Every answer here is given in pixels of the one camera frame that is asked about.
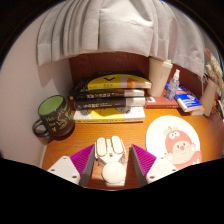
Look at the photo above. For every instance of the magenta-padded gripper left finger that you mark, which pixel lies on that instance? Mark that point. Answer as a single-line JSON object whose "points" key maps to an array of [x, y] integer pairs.
{"points": [[71, 166]]}

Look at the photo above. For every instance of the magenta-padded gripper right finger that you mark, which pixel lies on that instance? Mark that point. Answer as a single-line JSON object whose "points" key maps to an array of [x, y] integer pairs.
{"points": [[155, 168]]}

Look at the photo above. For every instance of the white computer mouse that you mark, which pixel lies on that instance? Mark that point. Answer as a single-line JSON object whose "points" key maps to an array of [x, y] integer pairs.
{"points": [[111, 156]]}

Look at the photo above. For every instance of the round cartoon mouse pad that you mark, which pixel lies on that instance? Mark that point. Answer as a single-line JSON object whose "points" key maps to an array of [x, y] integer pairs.
{"points": [[160, 133]]}

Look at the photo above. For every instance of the dark mug green inside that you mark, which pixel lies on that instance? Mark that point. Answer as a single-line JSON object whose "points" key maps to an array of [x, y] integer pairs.
{"points": [[58, 120]]}

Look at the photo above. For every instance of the dark red book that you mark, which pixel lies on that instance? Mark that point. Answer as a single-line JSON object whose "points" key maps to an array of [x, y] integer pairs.
{"points": [[156, 101]]}

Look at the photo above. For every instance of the orange book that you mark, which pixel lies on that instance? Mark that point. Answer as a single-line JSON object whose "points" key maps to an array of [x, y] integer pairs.
{"points": [[198, 111]]}

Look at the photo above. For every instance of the blue book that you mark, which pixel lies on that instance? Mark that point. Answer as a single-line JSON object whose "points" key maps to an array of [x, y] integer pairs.
{"points": [[188, 100]]}

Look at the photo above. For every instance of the clear spray bottle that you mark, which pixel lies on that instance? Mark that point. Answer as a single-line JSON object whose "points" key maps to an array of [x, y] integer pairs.
{"points": [[171, 88]]}

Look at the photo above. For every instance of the cream travel tumbler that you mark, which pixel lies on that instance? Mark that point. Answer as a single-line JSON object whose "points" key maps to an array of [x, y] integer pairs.
{"points": [[158, 78]]}

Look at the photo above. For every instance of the white curtain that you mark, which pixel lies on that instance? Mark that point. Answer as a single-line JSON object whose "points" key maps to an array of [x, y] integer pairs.
{"points": [[123, 30]]}

